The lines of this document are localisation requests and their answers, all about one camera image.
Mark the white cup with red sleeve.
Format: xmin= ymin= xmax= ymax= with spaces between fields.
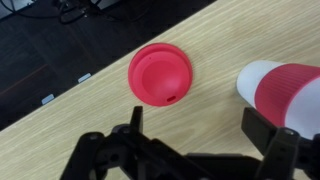
xmin=236 ymin=60 xmax=320 ymax=139

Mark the pink silicone cup lid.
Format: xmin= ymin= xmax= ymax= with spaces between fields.
xmin=128 ymin=43 xmax=193 ymax=106

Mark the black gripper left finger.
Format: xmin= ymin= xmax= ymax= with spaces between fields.
xmin=129 ymin=106 xmax=143 ymax=133

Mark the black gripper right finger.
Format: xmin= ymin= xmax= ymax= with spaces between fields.
xmin=241 ymin=107 xmax=277 ymax=155

